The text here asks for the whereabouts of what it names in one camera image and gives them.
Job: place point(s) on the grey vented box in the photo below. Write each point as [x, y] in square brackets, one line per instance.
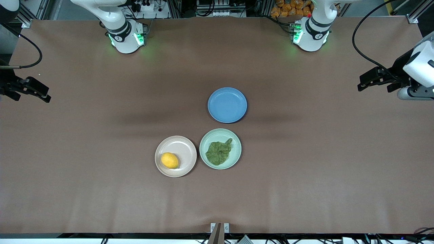
[244, 240]

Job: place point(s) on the white power strip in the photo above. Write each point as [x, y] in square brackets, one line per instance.
[145, 6]

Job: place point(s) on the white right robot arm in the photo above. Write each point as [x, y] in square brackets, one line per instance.
[125, 40]

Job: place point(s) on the orange snack bag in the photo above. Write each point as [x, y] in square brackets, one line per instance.
[288, 8]

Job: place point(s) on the yellow lemon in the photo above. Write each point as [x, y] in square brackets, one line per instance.
[169, 160]

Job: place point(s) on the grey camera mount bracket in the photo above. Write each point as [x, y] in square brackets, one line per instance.
[218, 232]

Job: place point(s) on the table cover sheet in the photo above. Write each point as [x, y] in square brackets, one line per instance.
[305, 203]

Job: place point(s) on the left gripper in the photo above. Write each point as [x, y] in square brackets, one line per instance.
[399, 72]

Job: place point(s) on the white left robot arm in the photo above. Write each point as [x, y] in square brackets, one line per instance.
[312, 37]

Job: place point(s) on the green lettuce leaf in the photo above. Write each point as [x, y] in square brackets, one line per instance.
[218, 152]

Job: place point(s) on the beige plate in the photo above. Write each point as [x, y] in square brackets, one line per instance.
[181, 145]

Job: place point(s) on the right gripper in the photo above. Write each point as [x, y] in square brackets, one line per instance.
[7, 84]

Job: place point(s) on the blue plate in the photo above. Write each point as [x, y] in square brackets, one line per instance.
[227, 105]

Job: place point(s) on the light green plate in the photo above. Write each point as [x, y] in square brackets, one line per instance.
[213, 135]

